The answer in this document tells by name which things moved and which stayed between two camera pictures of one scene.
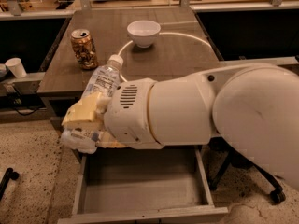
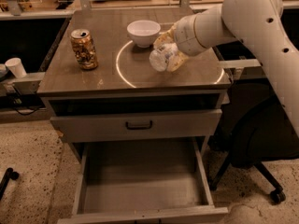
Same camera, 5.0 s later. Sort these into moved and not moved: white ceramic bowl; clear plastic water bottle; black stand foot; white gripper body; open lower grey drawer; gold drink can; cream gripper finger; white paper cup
Moved: cream gripper finger; clear plastic water bottle; white gripper body
Not moved: gold drink can; white paper cup; black stand foot; white ceramic bowl; open lower grey drawer
